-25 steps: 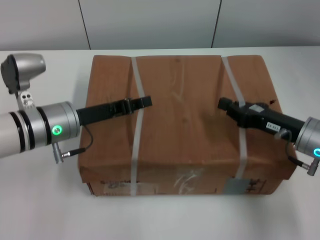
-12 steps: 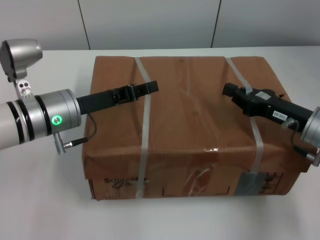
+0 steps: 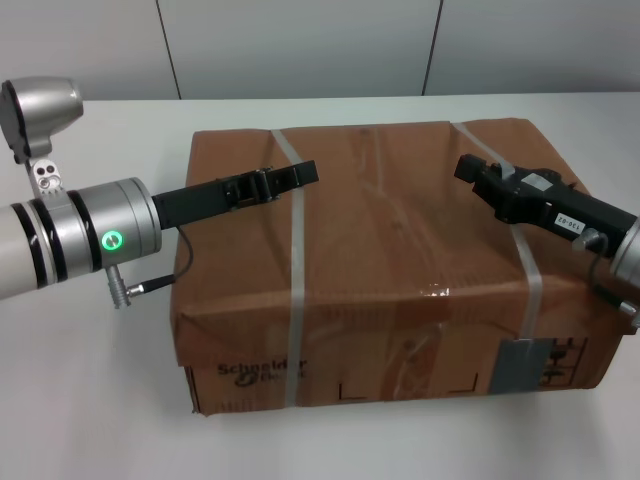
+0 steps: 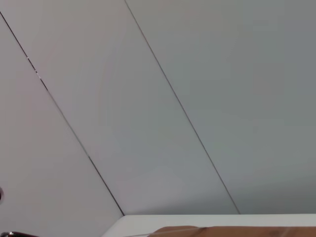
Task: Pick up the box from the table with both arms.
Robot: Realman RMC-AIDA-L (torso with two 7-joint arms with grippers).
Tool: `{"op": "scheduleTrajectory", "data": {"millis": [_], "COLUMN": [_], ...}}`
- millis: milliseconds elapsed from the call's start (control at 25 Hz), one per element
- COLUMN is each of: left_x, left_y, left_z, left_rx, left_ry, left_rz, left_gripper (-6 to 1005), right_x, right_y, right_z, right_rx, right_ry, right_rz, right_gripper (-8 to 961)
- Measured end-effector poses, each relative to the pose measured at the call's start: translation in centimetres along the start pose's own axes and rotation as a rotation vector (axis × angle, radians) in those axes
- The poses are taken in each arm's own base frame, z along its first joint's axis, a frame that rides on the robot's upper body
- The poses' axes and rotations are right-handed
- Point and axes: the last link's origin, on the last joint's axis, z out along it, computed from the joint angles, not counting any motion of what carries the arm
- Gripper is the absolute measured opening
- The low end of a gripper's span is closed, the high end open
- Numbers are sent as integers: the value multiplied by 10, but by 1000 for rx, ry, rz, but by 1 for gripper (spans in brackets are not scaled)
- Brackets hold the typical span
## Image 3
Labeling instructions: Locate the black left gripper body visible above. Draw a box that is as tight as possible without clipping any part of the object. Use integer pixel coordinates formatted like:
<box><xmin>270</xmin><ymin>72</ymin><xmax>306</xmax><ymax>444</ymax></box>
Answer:
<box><xmin>151</xmin><ymin>180</ymin><xmax>226</xmax><ymax>232</ymax></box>

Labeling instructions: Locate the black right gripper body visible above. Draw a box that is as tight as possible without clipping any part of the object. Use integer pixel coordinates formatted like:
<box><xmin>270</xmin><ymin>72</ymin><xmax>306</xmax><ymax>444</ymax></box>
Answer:
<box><xmin>492</xmin><ymin>164</ymin><xmax>639</xmax><ymax>249</ymax></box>

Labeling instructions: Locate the brown cardboard box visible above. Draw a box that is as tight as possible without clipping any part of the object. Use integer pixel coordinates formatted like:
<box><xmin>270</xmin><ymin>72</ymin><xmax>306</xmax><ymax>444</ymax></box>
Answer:
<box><xmin>169</xmin><ymin>117</ymin><xmax>630</xmax><ymax>416</ymax></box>

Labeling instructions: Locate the grey tape patch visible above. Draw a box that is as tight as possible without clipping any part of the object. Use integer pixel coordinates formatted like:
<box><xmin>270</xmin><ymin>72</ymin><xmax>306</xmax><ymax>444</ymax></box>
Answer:
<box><xmin>494</xmin><ymin>337</ymin><xmax>556</xmax><ymax>394</ymax></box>

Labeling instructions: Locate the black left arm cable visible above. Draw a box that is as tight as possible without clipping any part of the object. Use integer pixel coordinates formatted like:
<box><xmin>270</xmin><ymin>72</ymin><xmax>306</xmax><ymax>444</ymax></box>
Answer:
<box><xmin>124</xmin><ymin>225</ymin><xmax>195</xmax><ymax>297</ymax></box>

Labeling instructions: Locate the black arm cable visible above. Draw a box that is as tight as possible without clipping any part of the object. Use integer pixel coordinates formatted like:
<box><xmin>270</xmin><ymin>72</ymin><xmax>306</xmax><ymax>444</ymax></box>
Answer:
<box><xmin>587</xmin><ymin>234</ymin><xmax>640</xmax><ymax>331</ymax></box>
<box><xmin>124</xmin><ymin>225</ymin><xmax>195</xmax><ymax>297</ymax></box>

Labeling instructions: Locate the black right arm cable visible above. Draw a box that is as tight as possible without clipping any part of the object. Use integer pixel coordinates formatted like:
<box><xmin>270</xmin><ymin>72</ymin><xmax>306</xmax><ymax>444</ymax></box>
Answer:
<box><xmin>587</xmin><ymin>234</ymin><xmax>640</xmax><ymax>331</ymax></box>

